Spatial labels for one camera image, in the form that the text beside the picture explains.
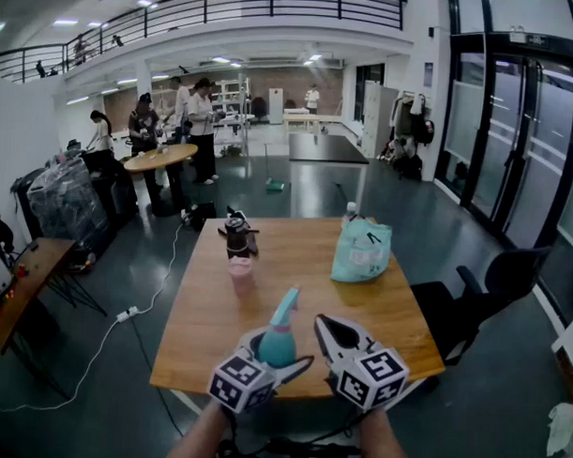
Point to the coat rack with clothes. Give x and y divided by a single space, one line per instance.
414 129

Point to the light wooden table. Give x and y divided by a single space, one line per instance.
300 118

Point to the pink plastic cup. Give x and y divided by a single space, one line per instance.
241 273

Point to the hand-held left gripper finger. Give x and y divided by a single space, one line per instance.
293 370
250 342

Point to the black cabinet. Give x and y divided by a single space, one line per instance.
110 184

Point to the teal plastic bag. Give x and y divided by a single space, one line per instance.
360 254

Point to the white crumpled cloth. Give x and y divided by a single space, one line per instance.
563 430

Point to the teal spray bottle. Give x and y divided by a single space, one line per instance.
277 347

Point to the black balcony railing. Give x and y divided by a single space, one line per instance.
339 7

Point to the white desk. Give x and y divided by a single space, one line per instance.
571 341

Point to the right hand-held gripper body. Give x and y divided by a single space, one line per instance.
372 379

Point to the white power strip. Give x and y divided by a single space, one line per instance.
127 314

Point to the plastic-wrapped black stack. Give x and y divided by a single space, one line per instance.
69 201

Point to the white shelving unit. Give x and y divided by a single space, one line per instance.
230 94

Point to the dark brown water bottle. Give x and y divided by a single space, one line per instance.
237 240

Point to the clear bottle with white lid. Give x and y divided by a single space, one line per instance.
350 211

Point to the person's left forearm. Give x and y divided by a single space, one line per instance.
194 441

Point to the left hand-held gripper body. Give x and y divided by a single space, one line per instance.
241 386

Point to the black bag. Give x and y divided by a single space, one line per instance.
203 216

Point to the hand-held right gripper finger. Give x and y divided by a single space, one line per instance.
328 347
357 341

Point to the tall white appliance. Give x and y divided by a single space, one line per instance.
276 105

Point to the black framed glass doors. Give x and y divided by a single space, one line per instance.
519 137

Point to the blue wall poster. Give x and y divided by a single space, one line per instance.
428 74

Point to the wooden desk with black legs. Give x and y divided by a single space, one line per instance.
26 280

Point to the large black table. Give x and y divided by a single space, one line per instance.
327 147

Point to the round wooden table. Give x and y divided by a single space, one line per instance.
162 155

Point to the person's right forearm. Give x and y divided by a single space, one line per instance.
384 443

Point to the white locker cabinet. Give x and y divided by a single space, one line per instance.
379 118

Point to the teal and pink spray nozzle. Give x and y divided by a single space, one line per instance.
286 308

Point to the black office chair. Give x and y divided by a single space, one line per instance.
452 313

